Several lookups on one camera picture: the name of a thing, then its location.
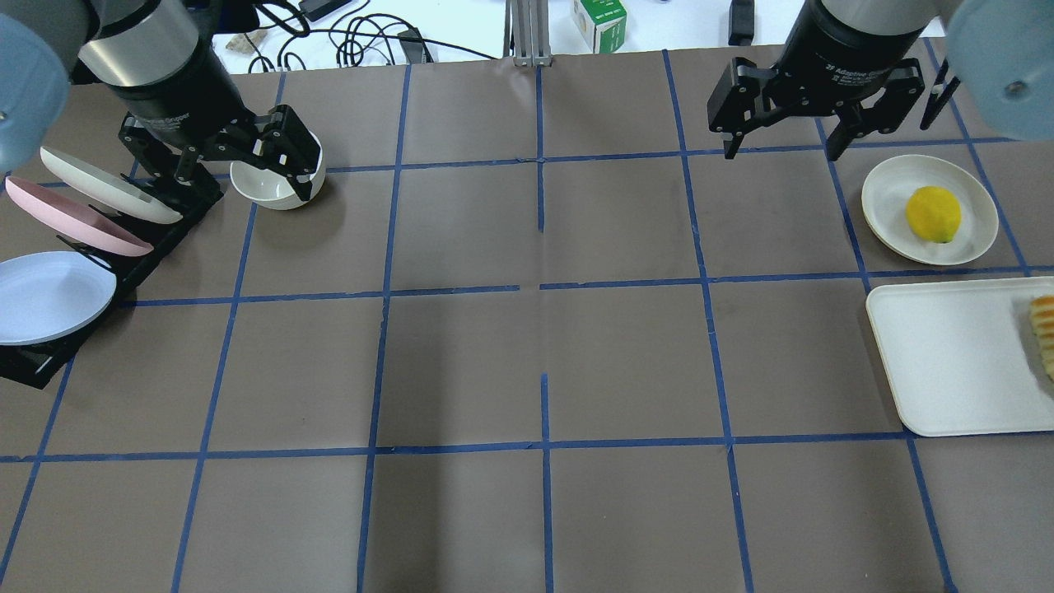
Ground cream round plate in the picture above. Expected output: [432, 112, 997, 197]
[861, 154, 999, 266]

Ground black power adapter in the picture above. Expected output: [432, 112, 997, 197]
[727, 0, 756, 46]

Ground green white carton box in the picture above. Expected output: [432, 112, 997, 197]
[570, 1, 628, 55]

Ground black plate rack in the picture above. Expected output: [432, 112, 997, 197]
[1, 207, 208, 388]

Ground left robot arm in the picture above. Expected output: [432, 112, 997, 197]
[1, 1, 321, 202]

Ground black cable bundle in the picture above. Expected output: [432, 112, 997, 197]
[216, 0, 500, 75]

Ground white rectangular tray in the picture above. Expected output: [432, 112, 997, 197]
[865, 277, 1053, 437]

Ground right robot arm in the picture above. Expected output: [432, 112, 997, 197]
[707, 1, 1053, 161]

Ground yellow lemon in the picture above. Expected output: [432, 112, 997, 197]
[904, 185, 963, 244]

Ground sliced yellow bread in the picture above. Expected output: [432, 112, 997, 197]
[1028, 294, 1054, 381]

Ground light blue plate in rack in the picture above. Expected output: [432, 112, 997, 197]
[1, 251, 117, 347]

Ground pink plate in rack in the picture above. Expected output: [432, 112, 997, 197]
[4, 176, 154, 258]

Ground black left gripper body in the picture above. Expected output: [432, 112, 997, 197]
[117, 39, 275, 169]

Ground white bowl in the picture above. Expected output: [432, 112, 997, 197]
[229, 134, 326, 211]

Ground aluminium frame post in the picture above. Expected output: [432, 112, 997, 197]
[503, 0, 553, 68]

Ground white plate in rack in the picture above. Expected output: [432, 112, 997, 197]
[39, 147, 182, 225]

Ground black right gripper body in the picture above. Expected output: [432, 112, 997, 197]
[767, 1, 915, 118]

